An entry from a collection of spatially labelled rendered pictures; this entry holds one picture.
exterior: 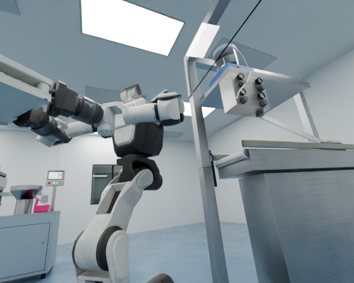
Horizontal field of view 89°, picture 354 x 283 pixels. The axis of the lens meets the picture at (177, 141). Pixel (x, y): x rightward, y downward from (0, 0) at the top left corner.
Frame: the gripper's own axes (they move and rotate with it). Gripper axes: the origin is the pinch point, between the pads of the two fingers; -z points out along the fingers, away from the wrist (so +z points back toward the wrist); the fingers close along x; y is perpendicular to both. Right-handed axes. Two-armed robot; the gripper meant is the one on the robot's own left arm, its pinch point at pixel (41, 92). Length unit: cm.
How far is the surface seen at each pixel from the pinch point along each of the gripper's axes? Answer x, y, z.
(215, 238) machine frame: 52, -15, 82
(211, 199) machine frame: 33, -16, 82
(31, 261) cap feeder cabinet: 82, 228, 97
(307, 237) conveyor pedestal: 54, -56, 95
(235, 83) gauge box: -22, -45, 65
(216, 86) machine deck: -30, -33, 72
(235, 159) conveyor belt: 15, -36, 73
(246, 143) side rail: 10, -43, 69
